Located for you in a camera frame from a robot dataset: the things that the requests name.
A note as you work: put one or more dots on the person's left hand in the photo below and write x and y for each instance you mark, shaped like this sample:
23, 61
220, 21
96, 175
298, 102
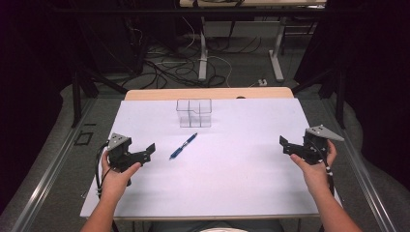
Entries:
116, 182

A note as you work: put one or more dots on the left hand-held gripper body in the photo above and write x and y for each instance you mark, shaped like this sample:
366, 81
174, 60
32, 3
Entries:
120, 154

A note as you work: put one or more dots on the person's right hand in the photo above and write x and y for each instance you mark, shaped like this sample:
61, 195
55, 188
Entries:
314, 175

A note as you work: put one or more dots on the black metal stand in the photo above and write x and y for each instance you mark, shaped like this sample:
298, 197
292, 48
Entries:
338, 96
77, 96

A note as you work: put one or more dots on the white power plug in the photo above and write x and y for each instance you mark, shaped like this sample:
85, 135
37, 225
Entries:
262, 82

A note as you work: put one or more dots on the grey metal floor rail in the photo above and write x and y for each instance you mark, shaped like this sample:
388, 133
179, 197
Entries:
364, 180
48, 174

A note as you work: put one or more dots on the wooden table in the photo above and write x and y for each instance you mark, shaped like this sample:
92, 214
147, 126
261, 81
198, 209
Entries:
209, 93

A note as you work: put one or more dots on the white table sheet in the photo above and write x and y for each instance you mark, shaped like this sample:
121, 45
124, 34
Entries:
225, 174

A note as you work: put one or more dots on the clear acrylic organizer box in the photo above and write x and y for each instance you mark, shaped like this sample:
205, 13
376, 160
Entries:
194, 112

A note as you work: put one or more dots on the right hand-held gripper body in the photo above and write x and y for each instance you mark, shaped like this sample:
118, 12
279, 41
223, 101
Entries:
314, 145

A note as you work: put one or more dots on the blue pen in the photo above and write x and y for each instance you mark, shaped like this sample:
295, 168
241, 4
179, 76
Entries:
183, 146

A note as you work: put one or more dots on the background desk top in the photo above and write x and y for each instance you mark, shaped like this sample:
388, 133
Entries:
251, 3

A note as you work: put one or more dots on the white desk leg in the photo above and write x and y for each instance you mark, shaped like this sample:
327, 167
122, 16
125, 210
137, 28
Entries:
202, 54
276, 58

